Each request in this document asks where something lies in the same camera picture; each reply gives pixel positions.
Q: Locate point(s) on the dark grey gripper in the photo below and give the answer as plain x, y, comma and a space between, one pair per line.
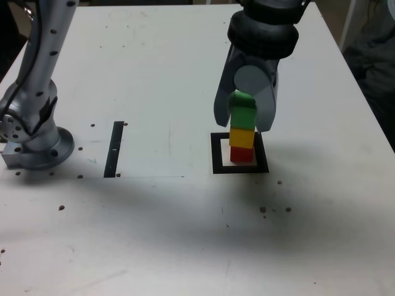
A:
262, 62

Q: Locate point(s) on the green cube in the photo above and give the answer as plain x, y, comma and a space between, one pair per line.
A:
243, 115

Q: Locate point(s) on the yellow cube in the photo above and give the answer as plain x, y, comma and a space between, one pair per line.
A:
242, 138

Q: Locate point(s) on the red cube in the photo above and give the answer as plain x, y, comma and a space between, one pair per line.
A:
241, 155

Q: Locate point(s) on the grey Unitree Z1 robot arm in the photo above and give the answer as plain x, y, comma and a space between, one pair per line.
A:
41, 61

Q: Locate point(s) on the black tape square outline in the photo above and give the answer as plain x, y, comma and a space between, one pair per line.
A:
216, 154

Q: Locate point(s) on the black tape strip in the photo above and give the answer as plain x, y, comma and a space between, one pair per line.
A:
113, 148

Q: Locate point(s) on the dark grey fabric bundle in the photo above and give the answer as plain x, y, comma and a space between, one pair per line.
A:
376, 61

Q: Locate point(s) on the white frame post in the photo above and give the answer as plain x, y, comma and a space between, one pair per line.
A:
346, 24

